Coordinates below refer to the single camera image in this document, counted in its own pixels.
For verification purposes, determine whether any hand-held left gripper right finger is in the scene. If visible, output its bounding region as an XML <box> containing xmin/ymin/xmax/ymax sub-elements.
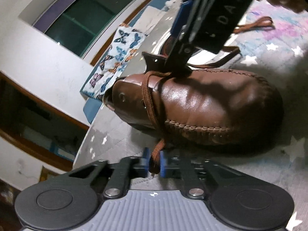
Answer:
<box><xmin>159</xmin><ymin>150</ymin><xmax>243</xmax><ymax>199</ymax></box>

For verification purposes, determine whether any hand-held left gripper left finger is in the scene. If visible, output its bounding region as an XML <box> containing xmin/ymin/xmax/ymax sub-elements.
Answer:
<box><xmin>67</xmin><ymin>148</ymin><xmax>151</xmax><ymax>199</ymax></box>

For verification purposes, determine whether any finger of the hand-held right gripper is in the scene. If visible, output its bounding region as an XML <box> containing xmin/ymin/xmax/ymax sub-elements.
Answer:
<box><xmin>166</xmin><ymin>0</ymin><xmax>201</xmax><ymax>76</ymax></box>

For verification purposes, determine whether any brown shoelace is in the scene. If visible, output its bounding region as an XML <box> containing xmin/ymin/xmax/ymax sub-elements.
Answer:
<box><xmin>141</xmin><ymin>16</ymin><xmax>273</xmax><ymax>175</ymax></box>

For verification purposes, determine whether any beige pillow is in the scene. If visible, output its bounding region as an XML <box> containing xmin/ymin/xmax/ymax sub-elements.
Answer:
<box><xmin>133</xmin><ymin>6</ymin><xmax>174</xmax><ymax>36</ymax></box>

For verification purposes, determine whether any butterfly print pillow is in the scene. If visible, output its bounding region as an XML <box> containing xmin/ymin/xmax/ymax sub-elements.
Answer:
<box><xmin>82</xmin><ymin>23</ymin><xmax>147</xmax><ymax>100</ymax></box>

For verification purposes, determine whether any blue sofa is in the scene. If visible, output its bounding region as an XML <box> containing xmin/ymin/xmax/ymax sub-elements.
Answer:
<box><xmin>82</xmin><ymin>0</ymin><xmax>190</xmax><ymax>126</ymax></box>

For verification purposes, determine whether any grey star-print table cover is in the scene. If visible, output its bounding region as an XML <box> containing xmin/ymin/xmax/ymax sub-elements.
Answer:
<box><xmin>72</xmin><ymin>0</ymin><xmax>308</xmax><ymax>231</ymax></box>

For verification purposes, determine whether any green-framed window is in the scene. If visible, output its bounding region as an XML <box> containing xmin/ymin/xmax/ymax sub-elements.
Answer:
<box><xmin>32</xmin><ymin>0</ymin><xmax>141</xmax><ymax>58</ymax></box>

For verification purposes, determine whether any wooden door frame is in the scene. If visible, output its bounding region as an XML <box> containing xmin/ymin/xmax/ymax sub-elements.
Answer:
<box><xmin>0</xmin><ymin>71</ymin><xmax>90</xmax><ymax>172</ymax></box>

